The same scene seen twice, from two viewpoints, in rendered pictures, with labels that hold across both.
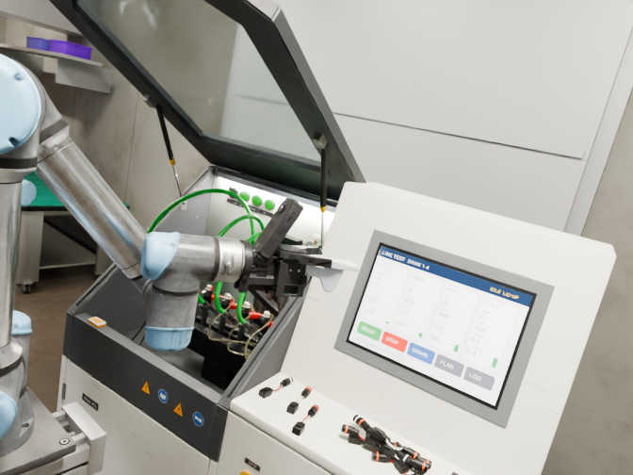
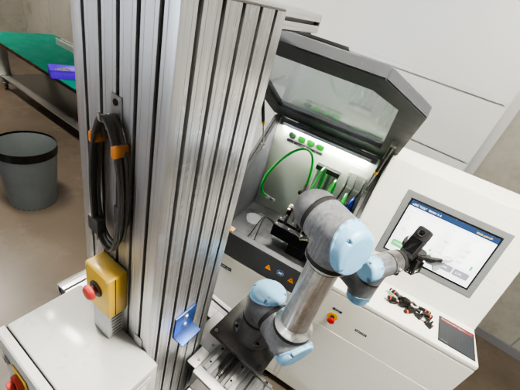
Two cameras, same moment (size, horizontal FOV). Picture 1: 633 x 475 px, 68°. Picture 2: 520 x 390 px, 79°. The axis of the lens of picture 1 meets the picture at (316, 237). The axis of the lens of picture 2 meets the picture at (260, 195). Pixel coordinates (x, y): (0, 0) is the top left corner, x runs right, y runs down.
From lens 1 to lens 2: 0.83 m
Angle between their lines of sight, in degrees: 22
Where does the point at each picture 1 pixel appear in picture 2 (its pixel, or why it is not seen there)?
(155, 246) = (376, 271)
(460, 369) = (449, 269)
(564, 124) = (499, 80)
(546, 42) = (504, 16)
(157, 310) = (364, 292)
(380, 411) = (399, 282)
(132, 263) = not seen: hidden behind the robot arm
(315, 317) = not seen: hidden behind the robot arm
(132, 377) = (258, 261)
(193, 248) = (389, 267)
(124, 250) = not seen: hidden behind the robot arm
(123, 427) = (249, 282)
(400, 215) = (428, 183)
